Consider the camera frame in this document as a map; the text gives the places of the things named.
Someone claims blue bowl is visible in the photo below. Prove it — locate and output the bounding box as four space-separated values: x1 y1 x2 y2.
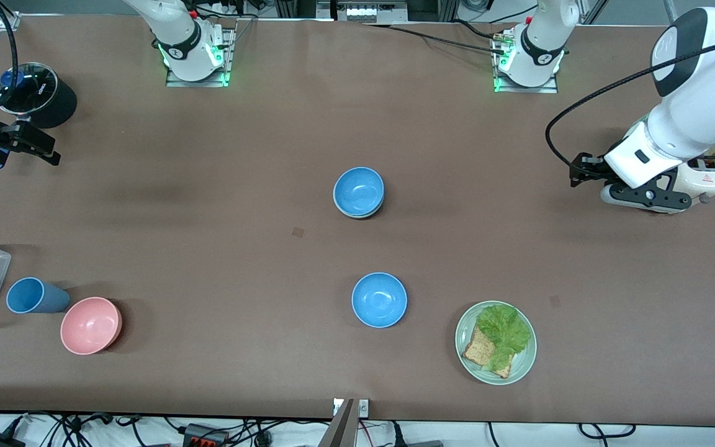
334 166 385 215
351 272 408 328

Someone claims light green bowl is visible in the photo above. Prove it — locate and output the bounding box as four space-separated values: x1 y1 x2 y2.
333 186 385 219

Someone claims pink bowl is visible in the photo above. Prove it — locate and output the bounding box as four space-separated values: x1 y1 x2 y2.
60 297 124 356

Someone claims glass lid with blue knob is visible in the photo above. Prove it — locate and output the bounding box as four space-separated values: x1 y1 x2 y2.
0 62 59 116

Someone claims black round pot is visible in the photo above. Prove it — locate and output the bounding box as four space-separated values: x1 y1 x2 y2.
0 62 78 129

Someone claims white toaster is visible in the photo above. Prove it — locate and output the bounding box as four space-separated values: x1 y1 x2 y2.
662 140 715 215

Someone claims blue cup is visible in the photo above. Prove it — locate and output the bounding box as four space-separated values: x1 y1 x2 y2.
6 277 71 315

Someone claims green lettuce leaf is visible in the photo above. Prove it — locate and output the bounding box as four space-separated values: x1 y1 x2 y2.
477 303 532 373

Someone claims light green plate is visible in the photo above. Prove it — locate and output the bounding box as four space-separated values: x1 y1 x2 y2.
454 300 537 386

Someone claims brown bread slice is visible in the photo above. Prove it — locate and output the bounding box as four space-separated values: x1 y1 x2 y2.
462 325 513 379

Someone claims white power strip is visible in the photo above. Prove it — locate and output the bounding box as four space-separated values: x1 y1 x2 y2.
331 0 390 24

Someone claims black and orange adapter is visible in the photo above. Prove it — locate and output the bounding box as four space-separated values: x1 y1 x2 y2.
182 423 229 447

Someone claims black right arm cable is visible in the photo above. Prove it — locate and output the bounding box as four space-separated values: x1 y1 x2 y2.
0 0 20 111

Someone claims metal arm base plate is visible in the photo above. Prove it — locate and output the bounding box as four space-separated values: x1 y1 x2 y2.
165 28 235 88
492 28 560 94

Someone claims black cable on table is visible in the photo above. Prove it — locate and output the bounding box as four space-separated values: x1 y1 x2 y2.
362 22 510 56

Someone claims black floor cable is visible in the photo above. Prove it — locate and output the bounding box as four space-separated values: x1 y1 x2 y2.
578 423 637 439

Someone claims white metal bracket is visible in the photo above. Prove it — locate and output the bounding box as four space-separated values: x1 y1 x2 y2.
333 399 371 418

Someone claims grey metal post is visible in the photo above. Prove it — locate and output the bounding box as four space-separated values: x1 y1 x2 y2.
317 399 358 447

